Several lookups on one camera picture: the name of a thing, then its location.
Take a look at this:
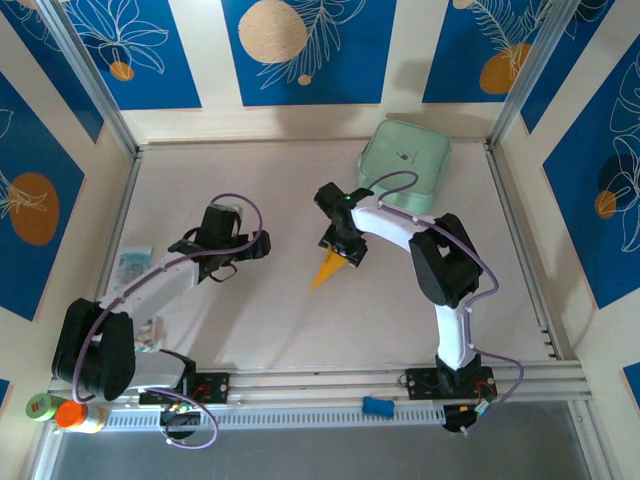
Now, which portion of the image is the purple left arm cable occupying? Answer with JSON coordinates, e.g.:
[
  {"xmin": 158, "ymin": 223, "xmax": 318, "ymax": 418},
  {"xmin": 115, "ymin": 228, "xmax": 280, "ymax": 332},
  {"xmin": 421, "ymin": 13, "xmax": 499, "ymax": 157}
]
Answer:
[{"xmin": 72, "ymin": 193, "xmax": 265, "ymax": 450}]

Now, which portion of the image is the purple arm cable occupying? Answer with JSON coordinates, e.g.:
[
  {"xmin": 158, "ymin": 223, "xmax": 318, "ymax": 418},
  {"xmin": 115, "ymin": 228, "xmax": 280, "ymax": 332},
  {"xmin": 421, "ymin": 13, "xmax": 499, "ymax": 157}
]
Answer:
[
  {"xmin": 72, "ymin": 193, "xmax": 265, "ymax": 450},
  {"xmin": 367, "ymin": 170, "xmax": 526, "ymax": 436}
]

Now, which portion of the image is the aluminium frame post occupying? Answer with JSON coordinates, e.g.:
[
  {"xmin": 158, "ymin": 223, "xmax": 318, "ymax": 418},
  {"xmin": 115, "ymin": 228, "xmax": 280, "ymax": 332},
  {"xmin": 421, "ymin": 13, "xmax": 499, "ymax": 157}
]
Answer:
[
  {"xmin": 488, "ymin": 0, "xmax": 584, "ymax": 150},
  {"xmin": 37, "ymin": 0, "xmax": 140, "ymax": 157}
]

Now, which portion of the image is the blue and white packet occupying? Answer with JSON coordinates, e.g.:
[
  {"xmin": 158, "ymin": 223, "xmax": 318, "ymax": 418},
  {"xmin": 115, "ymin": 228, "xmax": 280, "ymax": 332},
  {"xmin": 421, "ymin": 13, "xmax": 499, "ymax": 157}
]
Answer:
[{"xmin": 112, "ymin": 243, "xmax": 154, "ymax": 296}]

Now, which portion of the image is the aluminium cross rail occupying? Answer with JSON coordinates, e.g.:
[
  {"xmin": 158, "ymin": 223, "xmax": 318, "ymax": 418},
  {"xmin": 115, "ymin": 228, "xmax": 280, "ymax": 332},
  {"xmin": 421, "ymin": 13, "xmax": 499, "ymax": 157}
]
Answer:
[{"xmin": 47, "ymin": 360, "xmax": 594, "ymax": 407}]

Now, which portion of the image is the small green circuit board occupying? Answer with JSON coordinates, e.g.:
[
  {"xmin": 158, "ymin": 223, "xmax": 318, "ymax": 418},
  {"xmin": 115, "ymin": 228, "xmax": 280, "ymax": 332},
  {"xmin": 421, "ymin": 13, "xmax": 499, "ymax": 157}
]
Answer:
[
  {"xmin": 159, "ymin": 401, "xmax": 204, "ymax": 416},
  {"xmin": 444, "ymin": 399, "xmax": 499, "ymax": 426}
]

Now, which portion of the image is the aluminium side rail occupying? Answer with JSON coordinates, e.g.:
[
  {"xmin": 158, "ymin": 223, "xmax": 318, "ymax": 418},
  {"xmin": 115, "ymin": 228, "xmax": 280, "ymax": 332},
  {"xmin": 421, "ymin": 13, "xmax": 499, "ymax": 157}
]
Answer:
[
  {"xmin": 69, "ymin": 147, "xmax": 146, "ymax": 372},
  {"xmin": 483, "ymin": 142, "xmax": 565, "ymax": 362}
]

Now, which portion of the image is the green and white small packet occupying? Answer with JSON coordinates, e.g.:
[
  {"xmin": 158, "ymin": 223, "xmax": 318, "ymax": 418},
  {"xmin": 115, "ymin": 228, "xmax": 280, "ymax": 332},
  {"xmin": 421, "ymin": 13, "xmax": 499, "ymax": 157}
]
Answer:
[{"xmin": 133, "ymin": 314, "xmax": 167, "ymax": 355}]

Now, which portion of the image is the grey slotted cable duct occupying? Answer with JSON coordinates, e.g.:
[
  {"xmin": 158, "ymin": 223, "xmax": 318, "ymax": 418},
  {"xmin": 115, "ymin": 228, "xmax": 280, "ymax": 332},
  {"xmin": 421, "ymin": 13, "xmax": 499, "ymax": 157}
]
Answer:
[{"xmin": 102, "ymin": 403, "xmax": 447, "ymax": 429}]

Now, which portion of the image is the orange cap bottle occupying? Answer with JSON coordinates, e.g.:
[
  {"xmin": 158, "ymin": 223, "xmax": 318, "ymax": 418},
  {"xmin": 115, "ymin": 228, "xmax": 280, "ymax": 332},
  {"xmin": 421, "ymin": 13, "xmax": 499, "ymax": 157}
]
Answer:
[{"xmin": 54, "ymin": 399, "xmax": 109, "ymax": 434}]

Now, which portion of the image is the yellow cloth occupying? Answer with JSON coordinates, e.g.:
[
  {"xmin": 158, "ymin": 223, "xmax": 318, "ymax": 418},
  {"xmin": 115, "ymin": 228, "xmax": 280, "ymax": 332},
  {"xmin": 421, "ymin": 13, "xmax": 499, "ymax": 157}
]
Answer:
[{"xmin": 308, "ymin": 248, "xmax": 350, "ymax": 293}]

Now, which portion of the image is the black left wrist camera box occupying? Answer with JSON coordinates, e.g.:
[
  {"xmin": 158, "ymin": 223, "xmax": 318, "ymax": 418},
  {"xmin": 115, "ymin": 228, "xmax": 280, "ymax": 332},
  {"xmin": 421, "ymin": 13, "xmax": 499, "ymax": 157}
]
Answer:
[{"xmin": 201, "ymin": 202, "xmax": 245, "ymax": 242}]

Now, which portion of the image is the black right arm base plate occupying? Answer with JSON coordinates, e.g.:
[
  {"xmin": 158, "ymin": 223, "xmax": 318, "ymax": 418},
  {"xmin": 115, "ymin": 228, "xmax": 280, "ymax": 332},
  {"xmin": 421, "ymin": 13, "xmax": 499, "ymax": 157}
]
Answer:
[{"xmin": 405, "ymin": 367, "xmax": 496, "ymax": 401}]

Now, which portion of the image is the mint green zip pouch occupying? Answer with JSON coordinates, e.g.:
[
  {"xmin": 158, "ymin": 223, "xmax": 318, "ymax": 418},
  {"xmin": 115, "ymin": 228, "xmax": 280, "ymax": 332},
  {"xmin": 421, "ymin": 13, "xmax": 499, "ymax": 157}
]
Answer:
[{"xmin": 355, "ymin": 118, "xmax": 454, "ymax": 211}]

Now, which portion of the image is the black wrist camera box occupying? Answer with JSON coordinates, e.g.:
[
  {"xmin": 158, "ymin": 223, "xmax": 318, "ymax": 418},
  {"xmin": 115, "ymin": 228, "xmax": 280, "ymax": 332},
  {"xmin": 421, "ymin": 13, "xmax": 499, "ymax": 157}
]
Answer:
[
  {"xmin": 201, "ymin": 202, "xmax": 245, "ymax": 242},
  {"xmin": 313, "ymin": 182, "xmax": 352, "ymax": 215}
]

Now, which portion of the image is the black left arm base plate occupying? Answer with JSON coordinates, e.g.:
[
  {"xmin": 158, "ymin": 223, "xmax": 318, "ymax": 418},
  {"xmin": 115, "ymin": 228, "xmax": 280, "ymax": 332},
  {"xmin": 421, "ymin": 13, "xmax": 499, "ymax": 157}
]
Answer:
[{"xmin": 138, "ymin": 372, "xmax": 231, "ymax": 407}]

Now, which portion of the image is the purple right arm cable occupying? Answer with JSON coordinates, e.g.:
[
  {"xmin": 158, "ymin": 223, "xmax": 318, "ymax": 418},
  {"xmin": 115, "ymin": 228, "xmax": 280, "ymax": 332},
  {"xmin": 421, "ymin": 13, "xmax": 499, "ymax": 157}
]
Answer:
[{"xmin": 367, "ymin": 170, "xmax": 526, "ymax": 436}]

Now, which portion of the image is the green tape roll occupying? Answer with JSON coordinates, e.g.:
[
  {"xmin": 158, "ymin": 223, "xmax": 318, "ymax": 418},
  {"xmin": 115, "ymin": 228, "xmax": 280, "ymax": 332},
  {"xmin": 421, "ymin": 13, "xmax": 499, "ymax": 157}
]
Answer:
[{"xmin": 24, "ymin": 392, "xmax": 66, "ymax": 425}]

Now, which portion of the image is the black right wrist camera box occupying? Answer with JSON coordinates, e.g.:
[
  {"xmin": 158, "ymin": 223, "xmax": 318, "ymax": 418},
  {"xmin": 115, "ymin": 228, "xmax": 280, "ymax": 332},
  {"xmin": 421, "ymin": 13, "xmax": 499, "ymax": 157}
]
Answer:
[{"xmin": 313, "ymin": 182, "xmax": 352, "ymax": 215}]

